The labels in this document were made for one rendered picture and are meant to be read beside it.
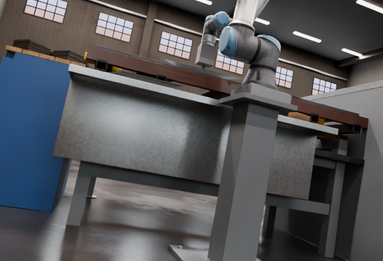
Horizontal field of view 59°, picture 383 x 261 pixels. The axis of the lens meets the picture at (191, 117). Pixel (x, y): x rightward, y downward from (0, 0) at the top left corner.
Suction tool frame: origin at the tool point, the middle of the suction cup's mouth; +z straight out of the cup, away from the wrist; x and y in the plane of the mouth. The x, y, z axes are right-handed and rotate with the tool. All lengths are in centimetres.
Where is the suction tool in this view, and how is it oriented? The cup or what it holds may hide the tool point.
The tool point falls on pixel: (202, 73)
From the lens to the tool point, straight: 181.8
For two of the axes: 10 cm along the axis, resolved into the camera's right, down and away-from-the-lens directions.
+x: 3.1, -0.6, -9.5
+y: -9.3, -2.1, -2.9
